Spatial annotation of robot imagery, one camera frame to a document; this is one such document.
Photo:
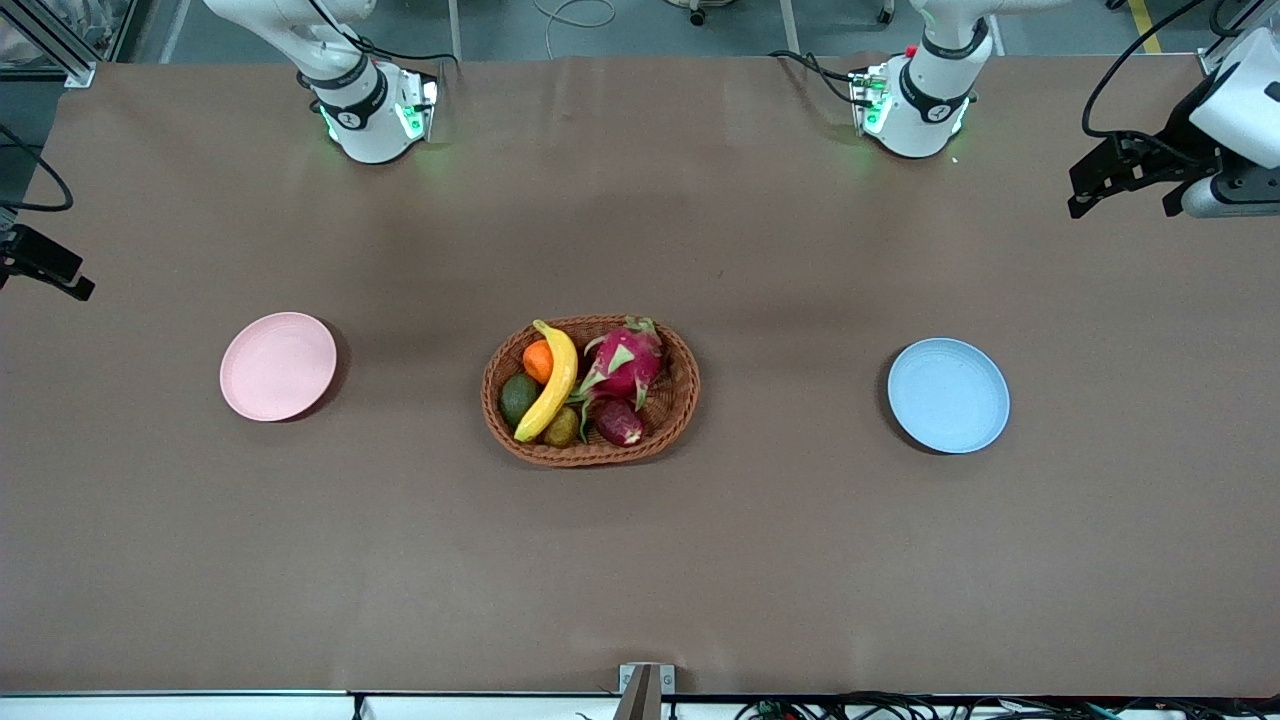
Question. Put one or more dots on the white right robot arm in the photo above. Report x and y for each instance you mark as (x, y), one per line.
(365, 120)

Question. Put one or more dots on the black chair caster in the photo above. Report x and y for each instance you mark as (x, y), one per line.
(697, 10)

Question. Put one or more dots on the dark red apple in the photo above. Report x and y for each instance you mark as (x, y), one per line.
(618, 422)

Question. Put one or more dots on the yellow banana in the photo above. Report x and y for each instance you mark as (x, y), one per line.
(560, 375)

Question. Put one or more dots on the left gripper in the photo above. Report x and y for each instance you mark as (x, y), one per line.
(1172, 143)

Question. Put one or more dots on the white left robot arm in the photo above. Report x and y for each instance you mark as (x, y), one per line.
(925, 110)

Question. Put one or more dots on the aluminium frame post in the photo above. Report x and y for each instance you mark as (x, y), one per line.
(60, 45)
(1230, 35)

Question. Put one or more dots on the orange fruit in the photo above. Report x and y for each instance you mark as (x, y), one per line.
(537, 362)

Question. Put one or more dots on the grey metal camera mount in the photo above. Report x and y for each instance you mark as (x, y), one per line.
(646, 690)

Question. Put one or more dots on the green avocado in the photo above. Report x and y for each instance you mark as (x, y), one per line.
(518, 398)

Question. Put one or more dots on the brown wicker basket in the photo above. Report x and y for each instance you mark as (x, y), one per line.
(672, 400)

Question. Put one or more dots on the brown kiwi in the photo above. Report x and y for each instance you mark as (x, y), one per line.
(562, 430)

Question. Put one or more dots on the pink plate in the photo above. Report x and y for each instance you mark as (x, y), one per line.
(278, 366)

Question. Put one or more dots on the light blue plate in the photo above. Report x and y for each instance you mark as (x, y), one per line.
(948, 395)

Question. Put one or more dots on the pink dragon fruit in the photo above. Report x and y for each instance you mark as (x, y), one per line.
(625, 362)

